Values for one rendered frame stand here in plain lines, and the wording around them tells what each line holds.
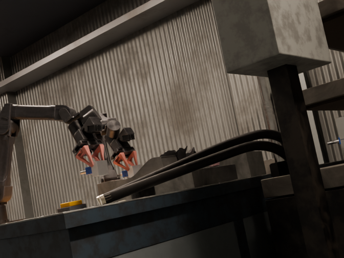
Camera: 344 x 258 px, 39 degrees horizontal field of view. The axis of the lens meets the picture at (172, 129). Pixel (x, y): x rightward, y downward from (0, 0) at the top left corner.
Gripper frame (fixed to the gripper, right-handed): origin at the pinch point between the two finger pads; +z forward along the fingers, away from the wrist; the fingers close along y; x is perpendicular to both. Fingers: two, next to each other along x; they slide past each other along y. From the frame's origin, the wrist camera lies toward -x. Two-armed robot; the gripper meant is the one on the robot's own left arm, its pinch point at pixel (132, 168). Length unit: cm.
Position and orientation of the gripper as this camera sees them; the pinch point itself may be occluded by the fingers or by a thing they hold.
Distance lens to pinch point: 213.8
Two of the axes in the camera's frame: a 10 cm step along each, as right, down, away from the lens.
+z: 5.5, 7.2, -4.2
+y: 6.6, -0.6, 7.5
